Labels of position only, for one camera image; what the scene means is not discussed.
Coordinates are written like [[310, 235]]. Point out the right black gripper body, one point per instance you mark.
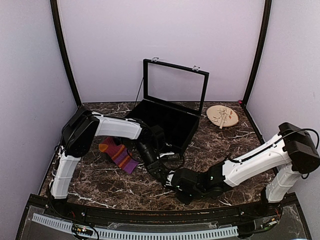
[[187, 199]]

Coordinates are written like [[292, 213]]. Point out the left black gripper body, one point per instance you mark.
[[158, 162]]

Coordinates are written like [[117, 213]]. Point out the purple orange striped sock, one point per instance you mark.
[[118, 153]]

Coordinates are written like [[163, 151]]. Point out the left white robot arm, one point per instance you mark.
[[79, 132]]

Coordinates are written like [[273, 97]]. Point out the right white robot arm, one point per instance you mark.
[[292, 149]]

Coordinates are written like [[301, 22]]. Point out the black display case box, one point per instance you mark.
[[173, 99]]

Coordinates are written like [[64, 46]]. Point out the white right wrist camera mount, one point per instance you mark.
[[169, 178]]

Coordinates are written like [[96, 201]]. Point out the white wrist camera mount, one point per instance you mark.
[[169, 178], [169, 156]]

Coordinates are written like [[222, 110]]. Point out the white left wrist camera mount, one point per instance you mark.
[[169, 156]]

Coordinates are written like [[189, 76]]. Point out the white slotted cable duct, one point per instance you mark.
[[121, 231]]

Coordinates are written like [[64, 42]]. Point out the black left frame post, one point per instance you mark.
[[63, 51]]

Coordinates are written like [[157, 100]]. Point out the black frame post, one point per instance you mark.
[[258, 52], [63, 51]]

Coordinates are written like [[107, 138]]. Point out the black right frame post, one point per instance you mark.
[[258, 52]]

